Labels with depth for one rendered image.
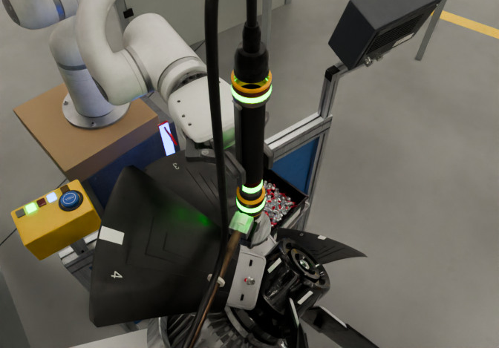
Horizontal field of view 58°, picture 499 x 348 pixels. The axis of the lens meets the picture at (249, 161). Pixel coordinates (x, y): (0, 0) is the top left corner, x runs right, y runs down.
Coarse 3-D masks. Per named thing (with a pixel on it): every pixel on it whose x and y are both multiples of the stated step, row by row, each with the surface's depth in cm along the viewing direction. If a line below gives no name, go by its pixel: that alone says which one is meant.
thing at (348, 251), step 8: (280, 232) 111; (288, 232) 111; (296, 232) 111; (304, 232) 112; (296, 240) 106; (304, 240) 106; (312, 240) 106; (320, 240) 107; (328, 240) 109; (312, 248) 99; (320, 248) 100; (328, 248) 101; (336, 248) 103; (344, 248) 105; (352, 248) 108; (320, 256) 94; (328, 256) 95; (336, 256) 96; (344, 256) 97; (352, 256) 100; (360, 256) 102
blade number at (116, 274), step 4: (108, 268) 57; (112, 268) 58; (116, 268) 58; (120, 268) 58; (124, 268) 59; (108, 272) 57; (112, 272) 58; (116, 272) 58; (120, 272) 58; (124, 272) 59; (108, 276) 57; (112, 276) 57; (116, 276) 58; (120, 276) 58; (124, 276) 59; (108, 280) 57; (112, 280) 57; (116, 280) 58; (120, 280) 58; (124, 280) 58
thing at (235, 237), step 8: (232, 232) 67; (240, 232) 66; (232, 240) 65; (232, 248) 65; (224, 264) 63; (224, 272) 63; (216, 288) 62; (208, 304) 60; (208, 312) 60; (200, 328) 59; (192, 344) 58
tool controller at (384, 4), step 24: (360, 0) 114; (384, 0) 115; (408, 0) 117; (432, 0) 118; (360, 24) 115; (384, 24) 112; (408, 24) 122; (336, 48) 128; (360, 48) 119; (384, 48) 128
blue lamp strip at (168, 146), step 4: (160, 128) 99; (168, 128) 101; (160, 132) 100; (164, 132) 101; (164, 136) 102; (168, 136) 103; (164, 140) 103; (168, 140) 104; (164, 144) 104; (168, 144) 105; (172, 144) 106; (168, 148) 106; (172, 148) 107; (168, 152) 107; (172, 152) 108
